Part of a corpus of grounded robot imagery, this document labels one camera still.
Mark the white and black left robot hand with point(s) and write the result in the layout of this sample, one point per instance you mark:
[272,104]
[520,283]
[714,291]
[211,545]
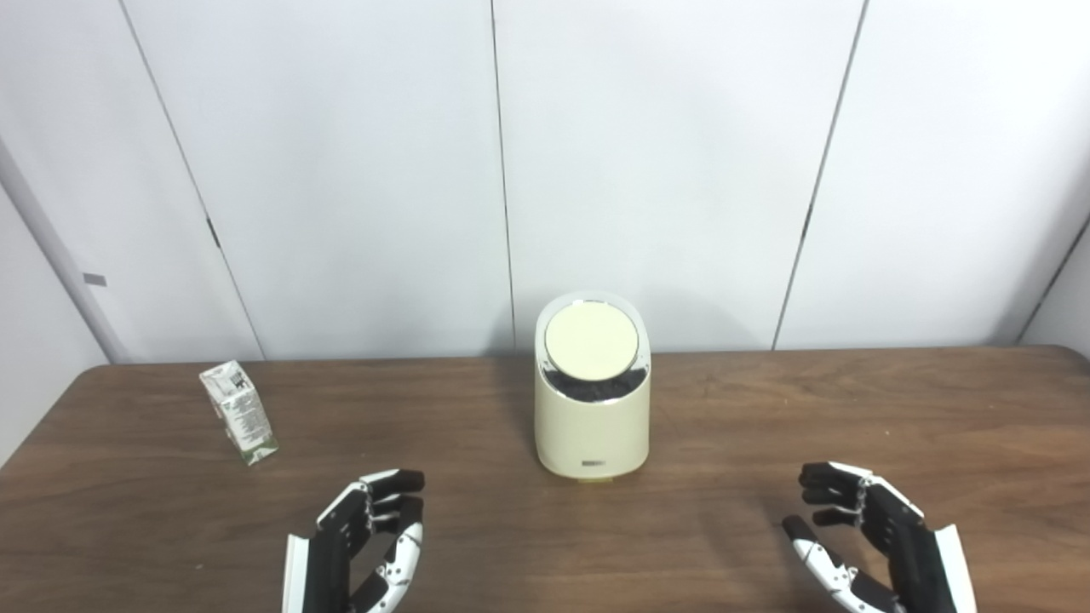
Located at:
[332,562]

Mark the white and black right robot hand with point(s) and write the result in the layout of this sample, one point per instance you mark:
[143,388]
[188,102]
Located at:
[911,553]

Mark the small green white milk carton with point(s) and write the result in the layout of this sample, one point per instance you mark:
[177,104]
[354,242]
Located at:
[243,413]

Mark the cream round bin lid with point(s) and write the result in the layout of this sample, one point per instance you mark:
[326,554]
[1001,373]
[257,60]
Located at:
[592,336]

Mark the cream-colored round bin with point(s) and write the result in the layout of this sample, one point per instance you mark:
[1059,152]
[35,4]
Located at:
[592,426]

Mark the black wall seam clip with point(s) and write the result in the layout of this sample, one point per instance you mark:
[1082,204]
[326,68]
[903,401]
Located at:
[213,233]

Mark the small gray wall label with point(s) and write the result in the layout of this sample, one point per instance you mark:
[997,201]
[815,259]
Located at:
[94,279]

